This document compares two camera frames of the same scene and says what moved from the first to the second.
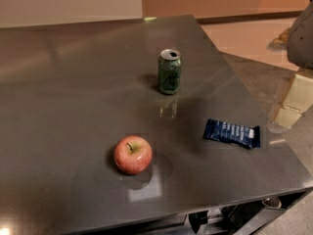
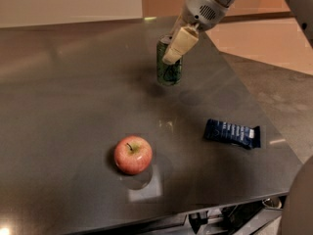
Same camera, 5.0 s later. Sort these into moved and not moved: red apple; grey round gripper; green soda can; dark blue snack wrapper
Moved: grey round gripper; green soda can
Not moved: red apple; dark blue snack wrapper
